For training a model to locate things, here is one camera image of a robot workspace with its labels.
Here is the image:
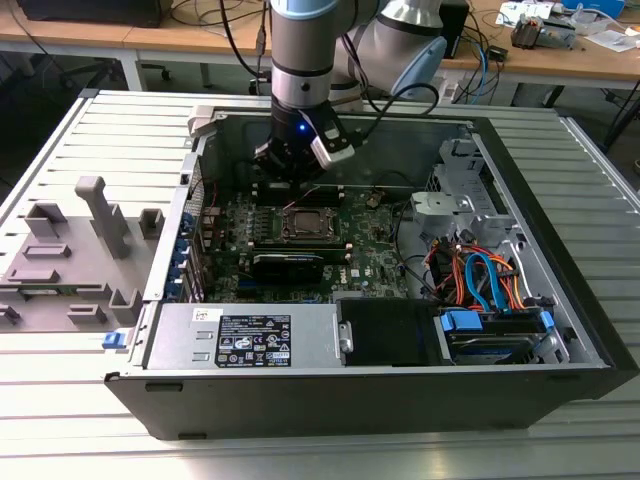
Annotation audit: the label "blue wire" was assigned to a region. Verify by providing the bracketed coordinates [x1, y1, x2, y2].
[463, 251, 507, 315]

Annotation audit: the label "metal socket cover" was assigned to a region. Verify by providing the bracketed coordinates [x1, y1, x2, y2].
[287, 207, 334, 240]

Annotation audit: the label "grey parts rack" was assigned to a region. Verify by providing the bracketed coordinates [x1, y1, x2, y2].
[0, 174, 167, 335]

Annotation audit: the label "white paper sheet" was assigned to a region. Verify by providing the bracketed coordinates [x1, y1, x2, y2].
[583, 27, 640, 54]

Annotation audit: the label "blue box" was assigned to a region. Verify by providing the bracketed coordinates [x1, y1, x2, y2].
[559, 0, 626, 14]

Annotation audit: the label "wooden desk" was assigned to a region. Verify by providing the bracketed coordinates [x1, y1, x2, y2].
[0, 0, 274, 56]
[442, 0, 640, 84]

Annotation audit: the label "white printed papers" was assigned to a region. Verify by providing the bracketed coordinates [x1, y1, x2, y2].
[494, 0, 556, 29]

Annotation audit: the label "green RAM stick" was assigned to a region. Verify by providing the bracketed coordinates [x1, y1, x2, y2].
[251, 239, 351, 265]
[17, 284, 109, 297]

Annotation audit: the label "green motherboard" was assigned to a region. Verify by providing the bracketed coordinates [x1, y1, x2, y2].
[198, 185, 419, 306]

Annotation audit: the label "grey power supply unit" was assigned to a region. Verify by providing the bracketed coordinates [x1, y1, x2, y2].
[143, 301, 346, 372]

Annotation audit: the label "silver metal drive cage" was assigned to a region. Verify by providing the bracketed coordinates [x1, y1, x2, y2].
[408, 138, 529, 246]

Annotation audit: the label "CPU cooler heat sink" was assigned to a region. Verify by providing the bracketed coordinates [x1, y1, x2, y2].
[509, 13, 547, 50]

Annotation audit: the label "black plastic shroud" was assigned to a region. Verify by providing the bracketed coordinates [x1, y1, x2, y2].
[334, 297, 446, 369]

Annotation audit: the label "silver CPU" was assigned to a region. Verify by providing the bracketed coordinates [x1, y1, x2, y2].
[294, 211, 322, 235]

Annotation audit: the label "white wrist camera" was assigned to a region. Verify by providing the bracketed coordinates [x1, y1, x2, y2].
[309, 107, 356, 171]

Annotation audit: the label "black monitor base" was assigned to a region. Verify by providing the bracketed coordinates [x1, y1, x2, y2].
[16, 0, 167, 29]

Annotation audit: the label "black box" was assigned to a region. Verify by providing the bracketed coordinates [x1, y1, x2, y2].
[442, 0, 471, 60]

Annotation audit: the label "thin metal locking lever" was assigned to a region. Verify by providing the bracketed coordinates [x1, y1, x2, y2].
[282, 185, 321, 209]

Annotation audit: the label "CPU socket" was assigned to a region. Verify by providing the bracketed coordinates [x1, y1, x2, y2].
[280, 205, 344, 242]

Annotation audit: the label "grey metal device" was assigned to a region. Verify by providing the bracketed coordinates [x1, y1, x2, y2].
[542, 18, 584, 51]

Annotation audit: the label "grey case handle latch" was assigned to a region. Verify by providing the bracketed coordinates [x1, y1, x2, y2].
[186, 105, 227, 140]

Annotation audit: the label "hard disk blue carrier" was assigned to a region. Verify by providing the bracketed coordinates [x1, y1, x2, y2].
[433, 305, 557, 367]

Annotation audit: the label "black graphics card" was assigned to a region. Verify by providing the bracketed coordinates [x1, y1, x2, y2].
[248, 251, 326, 285]

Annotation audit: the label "orange wire bundle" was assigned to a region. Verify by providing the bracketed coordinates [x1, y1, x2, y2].
[424, 242, 529, 314]

